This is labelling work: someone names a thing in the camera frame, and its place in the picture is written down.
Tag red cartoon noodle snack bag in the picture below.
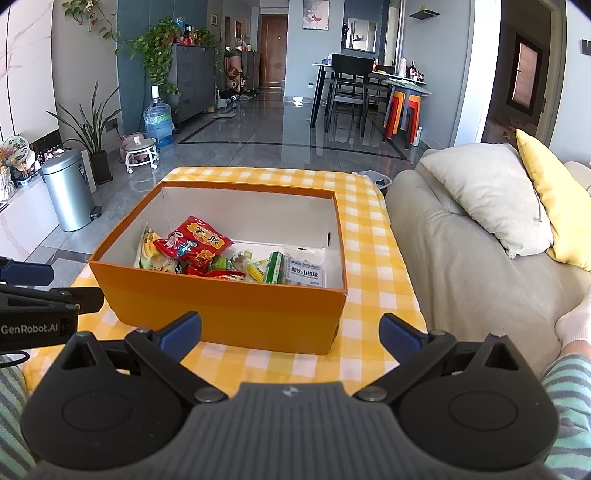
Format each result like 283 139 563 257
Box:
152 216 233 275

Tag orange cardboard box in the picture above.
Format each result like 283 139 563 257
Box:
89 180 346 355

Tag small white rolling stool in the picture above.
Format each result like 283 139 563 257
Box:
120 133 159 174

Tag stacked orange red stools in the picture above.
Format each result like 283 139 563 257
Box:
385 91 422 146

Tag striped pyjama leg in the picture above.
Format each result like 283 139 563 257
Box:
542 354 591 479

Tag white sock foot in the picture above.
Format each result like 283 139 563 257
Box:
555 294 591 348

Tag yellow biscuit snack bag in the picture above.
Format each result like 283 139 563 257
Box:
133 223 181 273

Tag dining table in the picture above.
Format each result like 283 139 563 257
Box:
310 59 431 129

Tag silver trash bin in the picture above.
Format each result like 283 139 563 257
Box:
41 149 102 232

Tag hanging green vine plant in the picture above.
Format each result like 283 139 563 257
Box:
60 1 218 95

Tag black dining chair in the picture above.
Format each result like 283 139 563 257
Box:
324 54 374 137

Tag wall picture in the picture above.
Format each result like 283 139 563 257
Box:
301 0 331 31

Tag dark grey cabinet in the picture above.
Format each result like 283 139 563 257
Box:
167 45 215 124

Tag yellow cushion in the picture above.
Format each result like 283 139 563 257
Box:
515 129 591 271

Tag small waste basket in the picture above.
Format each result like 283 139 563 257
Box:
359 170 392 196

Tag green stick snack pack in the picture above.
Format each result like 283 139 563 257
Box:
263 251 284 284

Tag white cushion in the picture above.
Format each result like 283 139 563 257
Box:
420 143 553 258

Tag blue water jug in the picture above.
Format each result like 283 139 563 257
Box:
143 85 174 148

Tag white snack packet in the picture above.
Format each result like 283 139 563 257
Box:
283 246 327 288

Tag potted long-leaf plant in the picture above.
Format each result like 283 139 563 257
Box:
48 82 121 185

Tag red Mimi snack bag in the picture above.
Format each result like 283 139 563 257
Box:
186 266 246 281

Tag brown wooden door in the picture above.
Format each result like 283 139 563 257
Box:
259 14 288 89

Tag beige sofa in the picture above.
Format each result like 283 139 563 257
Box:
386 158 590 375

